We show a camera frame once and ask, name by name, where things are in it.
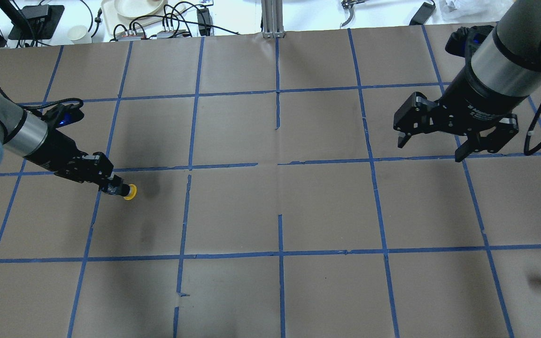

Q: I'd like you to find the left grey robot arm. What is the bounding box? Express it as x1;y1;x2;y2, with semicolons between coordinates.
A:
0;94;137;200

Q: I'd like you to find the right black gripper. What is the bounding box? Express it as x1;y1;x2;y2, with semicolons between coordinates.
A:
393;70;520;163

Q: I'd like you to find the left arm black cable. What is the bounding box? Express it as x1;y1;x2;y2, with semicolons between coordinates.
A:
0;47;83;113

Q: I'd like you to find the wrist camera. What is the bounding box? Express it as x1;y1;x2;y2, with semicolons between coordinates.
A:
444;25;495;58
42;104;85;129

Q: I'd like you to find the white paper cup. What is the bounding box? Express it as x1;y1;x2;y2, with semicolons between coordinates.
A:
67;25;92;45

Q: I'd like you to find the white plate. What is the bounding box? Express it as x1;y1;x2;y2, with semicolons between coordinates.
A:
112;0;165;19

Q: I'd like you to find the black power adapter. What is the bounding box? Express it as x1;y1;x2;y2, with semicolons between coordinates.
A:
409;0;436;26

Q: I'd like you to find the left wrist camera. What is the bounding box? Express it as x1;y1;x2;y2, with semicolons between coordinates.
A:
42;104;85;129

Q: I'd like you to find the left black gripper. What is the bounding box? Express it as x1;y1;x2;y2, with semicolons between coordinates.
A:
31;129;123;194

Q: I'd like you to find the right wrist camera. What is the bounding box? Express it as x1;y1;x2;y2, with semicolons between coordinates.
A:
444;25;495;58

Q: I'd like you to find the black stand base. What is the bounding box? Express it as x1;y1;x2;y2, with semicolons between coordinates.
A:
5;4;66;40

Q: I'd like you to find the yellow push button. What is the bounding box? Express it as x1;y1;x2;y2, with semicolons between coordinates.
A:
107;182;138;200

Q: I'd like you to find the aluminium frame post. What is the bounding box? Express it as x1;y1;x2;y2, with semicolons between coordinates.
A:
261;0;285;39

